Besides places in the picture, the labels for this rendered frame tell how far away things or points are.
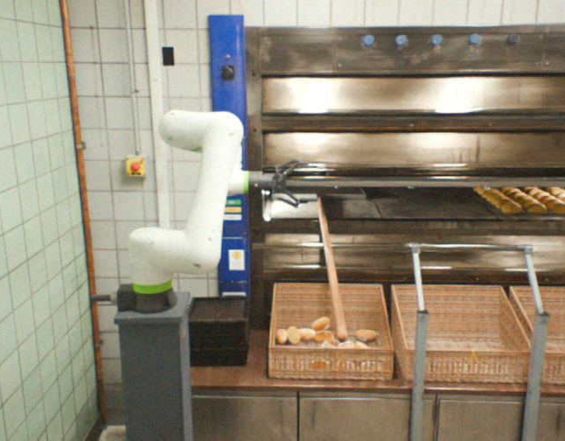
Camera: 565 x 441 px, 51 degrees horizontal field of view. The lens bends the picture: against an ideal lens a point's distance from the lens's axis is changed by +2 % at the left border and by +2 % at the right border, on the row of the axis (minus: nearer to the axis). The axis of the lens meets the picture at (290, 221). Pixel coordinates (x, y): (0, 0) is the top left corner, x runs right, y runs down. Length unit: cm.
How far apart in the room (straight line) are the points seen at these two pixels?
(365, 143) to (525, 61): 81
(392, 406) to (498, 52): 167
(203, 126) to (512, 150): 166
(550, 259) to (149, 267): 209
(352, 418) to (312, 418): 17
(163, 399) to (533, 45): 221
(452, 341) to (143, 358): 171
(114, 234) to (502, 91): 201
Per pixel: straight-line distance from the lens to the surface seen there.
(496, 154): 302
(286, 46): 287
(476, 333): 318
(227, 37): 284
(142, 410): 203
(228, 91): 284
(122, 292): 192
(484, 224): 309
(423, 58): 292
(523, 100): 302
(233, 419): 279
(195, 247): 175
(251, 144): 289
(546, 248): 324
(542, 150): 310
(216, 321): 273
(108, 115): 301
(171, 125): 194
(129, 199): 305
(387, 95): 288
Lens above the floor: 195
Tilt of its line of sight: 15 degrees down
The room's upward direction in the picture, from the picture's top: straight up
